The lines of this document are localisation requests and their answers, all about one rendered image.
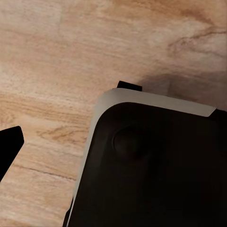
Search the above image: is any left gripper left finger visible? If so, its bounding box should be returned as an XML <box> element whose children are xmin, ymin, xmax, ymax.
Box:
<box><xmin>0</xmin><ymin>126</ymin><xmax>24</xmax><ymax>182</ymax></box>

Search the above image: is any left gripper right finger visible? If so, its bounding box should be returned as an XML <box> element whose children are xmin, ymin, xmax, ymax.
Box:
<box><xmin>212</xmin><ymin>126</ymin><xmax>227</xmax><ymax>163</ymax></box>

